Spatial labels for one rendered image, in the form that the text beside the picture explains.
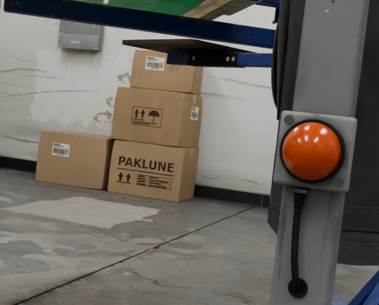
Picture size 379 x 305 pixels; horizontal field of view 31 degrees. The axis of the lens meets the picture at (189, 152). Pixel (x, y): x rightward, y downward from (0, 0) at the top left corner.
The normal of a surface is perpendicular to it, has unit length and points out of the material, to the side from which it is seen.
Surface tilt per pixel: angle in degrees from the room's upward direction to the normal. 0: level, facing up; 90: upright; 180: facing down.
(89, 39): 90
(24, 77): 90
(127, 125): 90
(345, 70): 90
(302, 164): 119
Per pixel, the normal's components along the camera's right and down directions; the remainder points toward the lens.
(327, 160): 0.46, 0.26
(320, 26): -0.31, 0.01
